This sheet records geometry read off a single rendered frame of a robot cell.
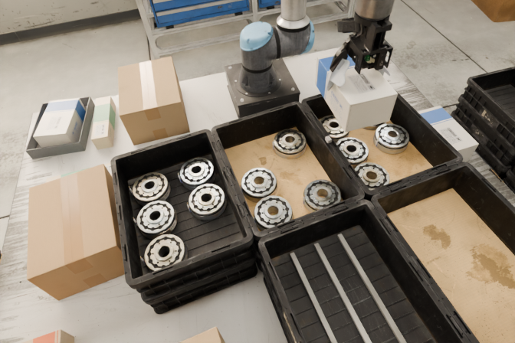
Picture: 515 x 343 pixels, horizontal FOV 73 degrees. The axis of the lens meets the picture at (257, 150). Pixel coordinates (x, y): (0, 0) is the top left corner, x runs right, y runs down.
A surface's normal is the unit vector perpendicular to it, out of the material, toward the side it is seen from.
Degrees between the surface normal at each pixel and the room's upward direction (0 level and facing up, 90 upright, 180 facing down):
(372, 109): 90
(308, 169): 0
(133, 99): 0
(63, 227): 0
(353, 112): 90
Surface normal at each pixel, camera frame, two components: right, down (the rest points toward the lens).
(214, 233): -0.06, -0.65
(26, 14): 0.26, 0.72
